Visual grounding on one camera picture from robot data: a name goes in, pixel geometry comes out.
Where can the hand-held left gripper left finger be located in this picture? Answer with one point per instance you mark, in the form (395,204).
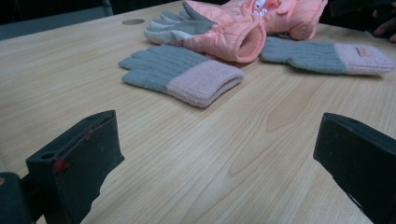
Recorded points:
(77,161)

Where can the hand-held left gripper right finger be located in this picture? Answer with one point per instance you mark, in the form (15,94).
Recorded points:
(361,161)

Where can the grey pink knit glove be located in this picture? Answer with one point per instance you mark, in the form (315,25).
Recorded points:
(174,71)
(311,56)

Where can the pink padded glove grey palm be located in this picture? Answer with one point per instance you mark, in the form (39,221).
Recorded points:
(230,37)

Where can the pink padded glove cartoon print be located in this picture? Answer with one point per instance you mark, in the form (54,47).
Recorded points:
(299,18)

